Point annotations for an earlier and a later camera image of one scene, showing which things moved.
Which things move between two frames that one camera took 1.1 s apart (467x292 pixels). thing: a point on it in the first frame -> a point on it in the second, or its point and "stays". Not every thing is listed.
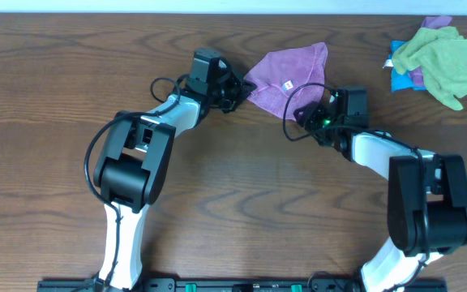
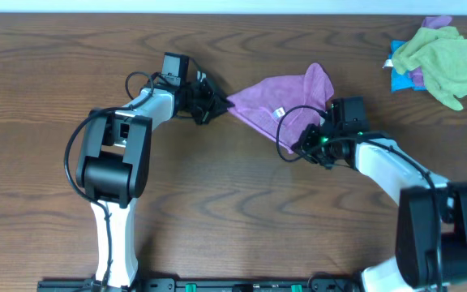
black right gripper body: [316, 118] -> [319, 148]
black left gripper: [236, 92] -> [203, 101]
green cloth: [451, 66] stays
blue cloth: [400, 82] stays
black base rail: [242, 285] stays
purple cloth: [278, 74] -> [259, 104]
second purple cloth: [431, 23] stays
